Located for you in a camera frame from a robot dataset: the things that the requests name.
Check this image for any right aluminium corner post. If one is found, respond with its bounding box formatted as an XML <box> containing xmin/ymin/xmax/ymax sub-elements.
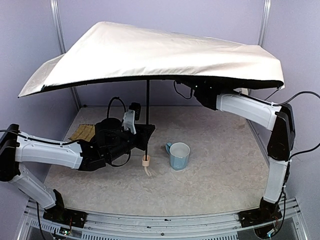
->
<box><xmin>258</xmin><ymin>0</ymin><xmax>272</xmax><ymax>47</ymax></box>

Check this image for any left aluminium corner post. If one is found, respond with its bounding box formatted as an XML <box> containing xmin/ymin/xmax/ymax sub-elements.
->
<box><xmin>49</xmin><ymin>0</ymin><xmax>82</xmax><ymax>111</ymax></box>

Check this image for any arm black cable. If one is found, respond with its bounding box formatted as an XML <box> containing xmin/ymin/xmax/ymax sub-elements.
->
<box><xmin>106</xmin><ymin>96</ymin><xmax>127</xmax><ymax>119</ymax></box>
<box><xmin>173</xmin><ymin>81</ymin><xmax>195</xmax><ymax>100</ymax></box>

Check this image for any aluminium front rail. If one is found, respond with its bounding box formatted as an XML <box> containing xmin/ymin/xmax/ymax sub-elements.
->
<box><xmin>15</xmin><ymin>197</ymin><xmax>310</xmax><ymax>240</ymax></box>

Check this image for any aluminium corner post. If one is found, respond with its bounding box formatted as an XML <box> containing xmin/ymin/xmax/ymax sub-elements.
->
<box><xmin>258</xmin><ymin>0</ymin><xmax>272</xmax><ymax>47</ymax></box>
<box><xmin>49</xmin><ymin>0</ymin><xmax>82</xmax><ymax>111</ymax></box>

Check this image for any light blue mug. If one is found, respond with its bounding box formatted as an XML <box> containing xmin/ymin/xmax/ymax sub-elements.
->
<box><xmin>165</xmin><ymin>142</ymin><xmax>191</xmax><ymax>171</ymax></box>

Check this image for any beige folding umbrella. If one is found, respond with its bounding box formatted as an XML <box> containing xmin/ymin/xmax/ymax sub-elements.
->
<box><xmin>17</xmin><ymin>21</ymin><xmax>286</xmax><ymax>178</ymax></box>

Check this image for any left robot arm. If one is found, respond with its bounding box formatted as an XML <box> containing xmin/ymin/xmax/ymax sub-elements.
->
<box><xmin>0</xmin><ymin>117</ymin><xmax>156</xmax><ymax>220</ymax></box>

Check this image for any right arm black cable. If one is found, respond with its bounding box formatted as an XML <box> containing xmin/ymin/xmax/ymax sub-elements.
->
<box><xmin>173</xmin><ymin>81</ymin><xmax>195</xmax><ymax>100</ymax></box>

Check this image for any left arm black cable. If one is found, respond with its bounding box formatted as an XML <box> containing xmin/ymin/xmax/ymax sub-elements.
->
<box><xmin>106</xmin><ymin>96</ymin><xmax>127</xmax><ymax>119</ymax></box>

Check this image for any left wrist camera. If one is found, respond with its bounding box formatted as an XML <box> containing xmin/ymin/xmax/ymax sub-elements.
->
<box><xmin>122</xmin><ymin>102</ymin><xmax>142</xmax><ymax>135</ymax></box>

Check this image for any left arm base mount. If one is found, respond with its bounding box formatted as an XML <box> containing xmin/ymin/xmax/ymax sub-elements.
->
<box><xmin>43</xmin><ymin>206</ymin><xmax>88</xmax><ymax>228</ymax></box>

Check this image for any woven bamboo tray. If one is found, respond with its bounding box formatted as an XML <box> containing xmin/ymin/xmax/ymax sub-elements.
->
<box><xmin>68</xmin><ymin>124</ymin><xmax>95</xmax><ymax>142</ymax></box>

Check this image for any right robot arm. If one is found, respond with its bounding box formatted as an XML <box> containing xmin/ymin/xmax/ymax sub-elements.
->
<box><xmin>190</xmin><ymin>85</ymin><xmax>295</xmax><ymax>217</ymax></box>

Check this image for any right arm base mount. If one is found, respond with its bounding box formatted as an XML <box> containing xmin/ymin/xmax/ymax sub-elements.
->
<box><xmin>238</xmin><ymin>206</ymin><xmax>283</xmax><ymax>228</ymax></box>

